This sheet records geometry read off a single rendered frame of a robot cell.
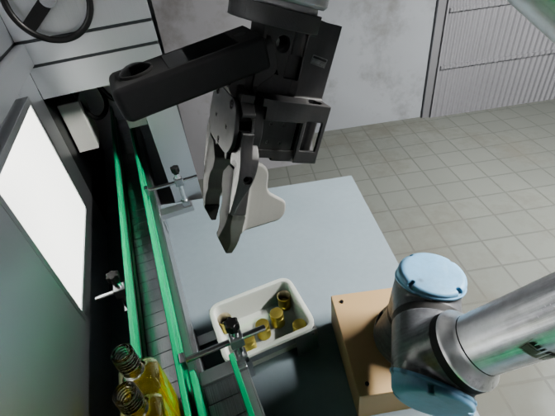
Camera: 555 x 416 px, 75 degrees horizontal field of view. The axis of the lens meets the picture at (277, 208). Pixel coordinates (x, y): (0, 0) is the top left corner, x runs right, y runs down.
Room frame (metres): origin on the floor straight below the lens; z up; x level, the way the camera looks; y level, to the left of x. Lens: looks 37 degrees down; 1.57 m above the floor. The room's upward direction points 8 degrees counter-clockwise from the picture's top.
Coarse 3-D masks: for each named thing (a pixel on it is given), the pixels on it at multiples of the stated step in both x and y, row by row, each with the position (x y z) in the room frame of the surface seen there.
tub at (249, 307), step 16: (256, 288) 0.63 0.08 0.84; (272, 288) 0.63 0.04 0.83; (288, 288) 0.63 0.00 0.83; (224, 304) 0.59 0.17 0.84; (240, 304) 0.60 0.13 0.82; (256, 304) 0.61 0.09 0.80; (272, 304) 0.62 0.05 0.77; (304, 304) 0.56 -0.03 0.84; (240, 320) 0.59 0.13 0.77; (256, 320) 0.58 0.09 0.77; (288, 320) 0.57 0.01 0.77; (224, 336) 0.54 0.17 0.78; (256, 336) 0.54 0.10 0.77; (272, 336) 0.53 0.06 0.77; (288, 336) 0.48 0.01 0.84; (224, 352) 0.46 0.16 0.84; (256, 352) 0.45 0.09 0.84
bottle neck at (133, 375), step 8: (128, 344) 0.30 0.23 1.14; (112, 352) 0.29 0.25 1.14; (120, 352) 0.30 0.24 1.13; (128, 352) 0.30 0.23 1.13; (112, 360) 0.28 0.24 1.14; (120, 360) 0.28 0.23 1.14; (128, 360) 0.28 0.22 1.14; (136, 360) 0.29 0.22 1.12; (120, 368) 0.27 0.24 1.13; (128, 368) 0.28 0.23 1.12; (136, 368) 0.28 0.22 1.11; (144, 368) 0.29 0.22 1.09; (128, 376) 0.27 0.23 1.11; (136, 376) 0.28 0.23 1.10
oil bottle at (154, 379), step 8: (144, 360) 0.31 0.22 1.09; (152, 360) 0.31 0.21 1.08; (152, 368) 0.29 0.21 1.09; (160, 368) 0.31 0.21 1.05; (120, 376) 0.29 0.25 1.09; (144, 376) 0.28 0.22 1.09; (152, 376) 0.28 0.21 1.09; (160, 376) 0.29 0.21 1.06; (136, 384) 0.27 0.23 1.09; (144, 384) 0.27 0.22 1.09; (152, 384) 0.27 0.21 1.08; (160, 384) 0.28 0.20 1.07; (168, 384) 0.31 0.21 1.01; (144, 392) 0.27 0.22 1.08; (160, 392) 0.27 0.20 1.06; (168, 392) 0.29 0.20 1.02; (168, 400) 0.27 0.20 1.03; (176, 400) 0.30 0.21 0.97; (176, 408) 0.28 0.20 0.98
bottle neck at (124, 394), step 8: (120, 384) 0.24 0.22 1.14; (128, 384) 0.24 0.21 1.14; (120, 392) 0.24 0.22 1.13; (128, 392) 0.24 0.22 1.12; (136, 392) 0.23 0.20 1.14; (112, 400) 0.23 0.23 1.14; (120, 400) 0.22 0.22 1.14; (128, 400) 0.22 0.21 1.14; (136, 400) 0.23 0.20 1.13; (144, 400) 0.24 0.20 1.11; (120, 408) 0.22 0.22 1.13; (128, 408) 0.22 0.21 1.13; (136, 408) 0.22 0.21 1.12; (144, 408) 0.23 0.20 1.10
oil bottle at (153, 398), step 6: (144, 396) 0.25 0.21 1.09; (150, 396) 0.25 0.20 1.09; (156, 396) 0.25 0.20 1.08; (162, 396) 0.26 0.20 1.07; (150, 402) 0.24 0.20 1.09; (156, 402) 0.24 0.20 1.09; (162, 402) 0.25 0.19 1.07; (150, 408) 0.24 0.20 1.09; (156, 408) 0.24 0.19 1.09; (162, 408) 0.24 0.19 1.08; (168, 408) 0.26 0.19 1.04; (150, 414) 0.23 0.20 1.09; (156, 414) 0.23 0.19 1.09; (162, 414) 0.23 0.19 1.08; (168, 414) 0.24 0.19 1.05
